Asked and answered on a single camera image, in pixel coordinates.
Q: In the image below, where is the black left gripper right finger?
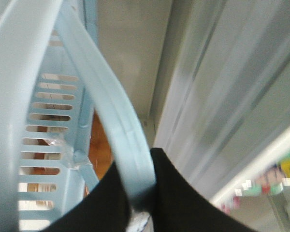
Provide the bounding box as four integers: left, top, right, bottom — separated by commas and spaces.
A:
150, 148, 251, 232

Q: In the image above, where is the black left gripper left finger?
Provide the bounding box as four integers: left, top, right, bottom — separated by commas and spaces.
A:
45, 163, 131, 232

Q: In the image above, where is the light blue plastic basket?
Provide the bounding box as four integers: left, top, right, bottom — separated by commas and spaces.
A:
0, 0, 156, 232

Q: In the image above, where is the white shelf unit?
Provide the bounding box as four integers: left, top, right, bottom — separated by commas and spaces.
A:
97, 0, 290, 232

